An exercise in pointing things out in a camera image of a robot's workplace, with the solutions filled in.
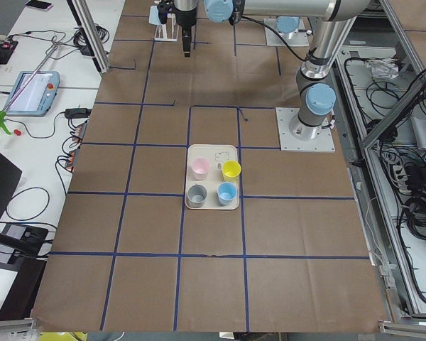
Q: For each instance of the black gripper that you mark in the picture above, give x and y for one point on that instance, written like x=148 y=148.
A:
x=185 y=18

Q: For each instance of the light blue ikea cup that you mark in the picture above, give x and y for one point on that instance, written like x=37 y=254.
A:
x=154 y=16

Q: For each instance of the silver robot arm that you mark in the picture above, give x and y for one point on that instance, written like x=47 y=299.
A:
x=287 y=26
x=336 y=18

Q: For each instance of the pink ikea cup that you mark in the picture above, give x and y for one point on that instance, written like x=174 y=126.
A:
x=200 y=167

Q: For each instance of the yellow ikea cup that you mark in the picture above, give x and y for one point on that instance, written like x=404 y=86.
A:
x=231 y=171

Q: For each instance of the grey ikea cup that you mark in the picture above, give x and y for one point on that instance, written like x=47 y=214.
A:
x=196 y=196

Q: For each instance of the cream plastic tray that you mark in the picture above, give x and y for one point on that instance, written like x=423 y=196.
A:
x=217 y=155

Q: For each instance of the black power adapter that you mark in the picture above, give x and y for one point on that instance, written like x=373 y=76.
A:
x=77 y=113

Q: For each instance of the smartphone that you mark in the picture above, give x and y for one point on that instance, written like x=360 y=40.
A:
x=39 y=5

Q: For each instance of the blue teach pendant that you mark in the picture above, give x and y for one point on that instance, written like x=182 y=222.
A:
x=37 y=97

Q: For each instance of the white wire cup rack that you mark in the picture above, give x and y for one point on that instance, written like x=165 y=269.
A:
x=167 y=32

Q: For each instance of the aluminium frame post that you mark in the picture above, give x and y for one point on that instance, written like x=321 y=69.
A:
x=84 y=20

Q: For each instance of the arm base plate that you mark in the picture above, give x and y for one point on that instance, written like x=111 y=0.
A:
x=296 y=137
x=298 y=40

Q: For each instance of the green handled reacher grabber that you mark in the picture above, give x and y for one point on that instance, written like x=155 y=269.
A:
x=55 y=44

